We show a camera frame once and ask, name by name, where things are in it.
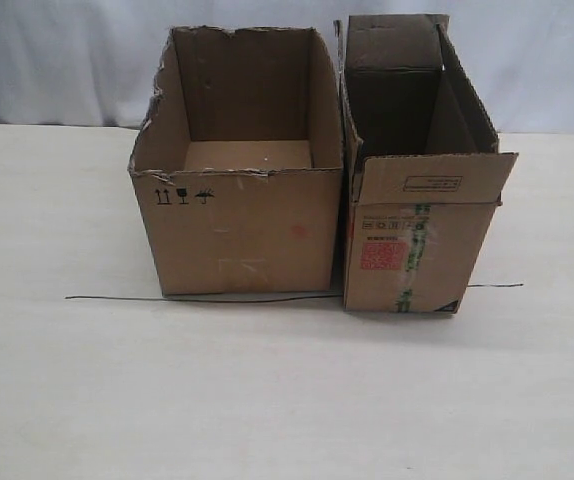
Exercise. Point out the narrow cardboard box with flaps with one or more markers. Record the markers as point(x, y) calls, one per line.
point(424, 168)

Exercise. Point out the white backdrop cloth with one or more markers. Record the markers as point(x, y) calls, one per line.
point(91, 63)

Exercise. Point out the large open cardboard box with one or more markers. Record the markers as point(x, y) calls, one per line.
point(237, 166)

